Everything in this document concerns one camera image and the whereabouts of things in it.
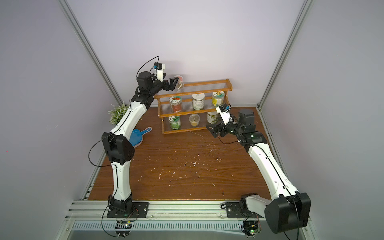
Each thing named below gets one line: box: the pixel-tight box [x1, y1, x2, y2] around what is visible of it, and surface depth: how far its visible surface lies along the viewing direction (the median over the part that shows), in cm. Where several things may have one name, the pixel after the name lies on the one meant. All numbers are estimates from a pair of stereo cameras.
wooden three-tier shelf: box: [154, 78, 233, 135], surface depth 100 cm
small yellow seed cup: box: [189, 114, 201, 127], surface depth 105 cm
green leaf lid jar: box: [168, 115, 181, 130], surface depth 102 cm
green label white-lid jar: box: [206, 112, 219, 124], surface depth 105 cm
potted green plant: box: [107, 101, 130, 125], surface depth 96 cm
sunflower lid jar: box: [212, 91, 225, 107], surface depth 97 cm
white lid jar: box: [192, 93, 206, 111], surface depth 94 cm
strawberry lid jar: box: [169, 96, 183, 113], surface depth 94 cm
